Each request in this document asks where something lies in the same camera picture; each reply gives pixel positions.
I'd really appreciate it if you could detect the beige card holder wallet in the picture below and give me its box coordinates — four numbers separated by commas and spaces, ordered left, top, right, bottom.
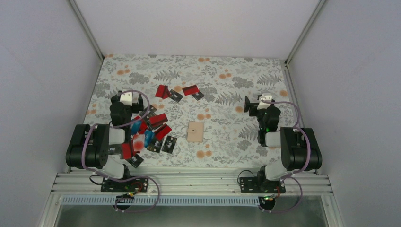
187, 121, 204, 142

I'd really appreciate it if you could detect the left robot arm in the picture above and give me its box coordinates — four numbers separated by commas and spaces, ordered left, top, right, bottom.
65, 91, 145, 192

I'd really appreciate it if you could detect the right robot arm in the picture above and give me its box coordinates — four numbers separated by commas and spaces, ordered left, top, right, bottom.
244, 93, 323, 192

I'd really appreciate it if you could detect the black card upper pile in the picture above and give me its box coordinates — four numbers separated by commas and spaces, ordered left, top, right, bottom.
140, 105, 157, 121

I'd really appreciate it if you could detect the red card bottom left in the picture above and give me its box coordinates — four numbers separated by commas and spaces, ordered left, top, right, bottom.
121, 142, 134, 159

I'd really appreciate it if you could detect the white red dot card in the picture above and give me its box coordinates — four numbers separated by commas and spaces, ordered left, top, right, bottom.
132, 134, 145, 153

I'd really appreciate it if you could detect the blue card pile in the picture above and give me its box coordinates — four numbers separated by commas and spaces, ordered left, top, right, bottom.
144, 129, 155, 148

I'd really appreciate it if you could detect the red card upper pile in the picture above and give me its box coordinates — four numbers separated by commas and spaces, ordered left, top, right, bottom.
149, 113, 168, 128

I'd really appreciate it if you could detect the red card centre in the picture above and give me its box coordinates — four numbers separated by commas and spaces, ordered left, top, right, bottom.
155, 124, 172, 140

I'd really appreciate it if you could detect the black card centre left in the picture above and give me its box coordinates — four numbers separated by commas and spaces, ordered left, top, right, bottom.
147, 137, 164, 153

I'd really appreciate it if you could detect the red card top left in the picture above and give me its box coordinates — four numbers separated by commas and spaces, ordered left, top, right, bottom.
155, 85, 171, 99

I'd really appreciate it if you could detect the black card bottom left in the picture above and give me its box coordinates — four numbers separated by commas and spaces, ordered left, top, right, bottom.
126, 154, 144, 168

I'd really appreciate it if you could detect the black card top middle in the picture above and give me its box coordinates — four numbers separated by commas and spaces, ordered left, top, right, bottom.
192, 91, 204, 101

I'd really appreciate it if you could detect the black card centre right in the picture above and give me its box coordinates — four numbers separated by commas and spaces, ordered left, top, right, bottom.
162, 136, 177, 154

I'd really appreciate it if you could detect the black card top left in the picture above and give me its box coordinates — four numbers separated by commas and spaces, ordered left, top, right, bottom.
169, 89, 183, 103

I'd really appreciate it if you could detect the red card top middle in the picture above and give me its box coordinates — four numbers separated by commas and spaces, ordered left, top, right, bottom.
182, 85, 199, 96

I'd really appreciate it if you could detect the floral table mat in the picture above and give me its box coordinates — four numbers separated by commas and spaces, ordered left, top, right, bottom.
84, 54, 296, 168

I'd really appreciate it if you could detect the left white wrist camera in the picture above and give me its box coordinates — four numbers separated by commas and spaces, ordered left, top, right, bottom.
119, 92, 135, 106

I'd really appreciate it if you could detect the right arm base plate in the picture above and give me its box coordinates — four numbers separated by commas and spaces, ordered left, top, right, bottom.
238, 177, 286, 194

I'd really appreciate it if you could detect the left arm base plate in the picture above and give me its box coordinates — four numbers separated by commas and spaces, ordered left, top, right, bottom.
101, 177, 148, 193

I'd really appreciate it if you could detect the aluminium rail frame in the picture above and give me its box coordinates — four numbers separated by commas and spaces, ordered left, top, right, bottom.
51, 166, 333, 196

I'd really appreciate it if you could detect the grey cable duct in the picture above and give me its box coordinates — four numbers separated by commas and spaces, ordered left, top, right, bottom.
61, 195, 259, 207

